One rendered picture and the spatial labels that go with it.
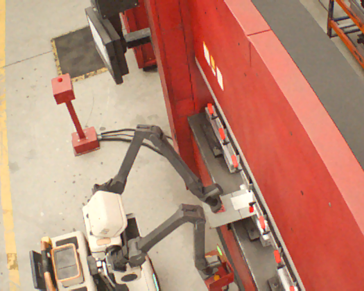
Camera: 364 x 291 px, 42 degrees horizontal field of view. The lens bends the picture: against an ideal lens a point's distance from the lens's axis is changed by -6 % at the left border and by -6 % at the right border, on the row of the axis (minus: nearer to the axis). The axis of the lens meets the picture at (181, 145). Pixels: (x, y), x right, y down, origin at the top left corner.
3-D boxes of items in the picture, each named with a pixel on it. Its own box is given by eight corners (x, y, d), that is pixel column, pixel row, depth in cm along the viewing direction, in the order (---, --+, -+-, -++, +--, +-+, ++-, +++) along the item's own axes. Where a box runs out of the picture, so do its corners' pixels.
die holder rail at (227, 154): (206, 117, 343) (204, 107, 335) (214, 114, 343) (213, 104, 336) (231, 173, 312) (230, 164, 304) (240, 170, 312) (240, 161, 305)
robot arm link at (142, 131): (139, 116, 257) (135, 125, 248) (163, 127, 258) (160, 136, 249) (111, 182, 278) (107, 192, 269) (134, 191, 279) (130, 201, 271)
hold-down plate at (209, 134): (200, 124, 339) (200, 121, 337) (208, 122, 340) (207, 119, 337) (215, 158, 321) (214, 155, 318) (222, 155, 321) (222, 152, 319)
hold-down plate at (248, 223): (233, 200, 300) (233, 197, 297) (241, 197, 300) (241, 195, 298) (250, 242, 281) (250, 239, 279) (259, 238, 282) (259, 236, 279)
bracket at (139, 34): (125, 41, 362) (123, 34, 356) (157, 32, 364) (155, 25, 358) (137, 75, 337) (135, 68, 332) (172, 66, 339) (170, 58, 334)
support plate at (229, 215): (202, 203, 288) (202, 202, 287) (245, 189, 290) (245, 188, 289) (211, 228, 277) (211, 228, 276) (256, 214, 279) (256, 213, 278)
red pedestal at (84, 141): (71, 140, 460) (44, 77, 395) (96, 132, 462) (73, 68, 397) (74, 156, 448) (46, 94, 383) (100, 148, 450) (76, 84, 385)
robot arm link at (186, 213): (184, 195, 231) (188, 212, 223) (204, 206, 238) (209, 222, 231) (123, 244, 249) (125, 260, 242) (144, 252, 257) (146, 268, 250)
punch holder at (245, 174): (238, 171, 276) (238, 153, 263) (253, 166, 277) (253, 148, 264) (248, 192, 267) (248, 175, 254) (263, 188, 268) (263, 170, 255)
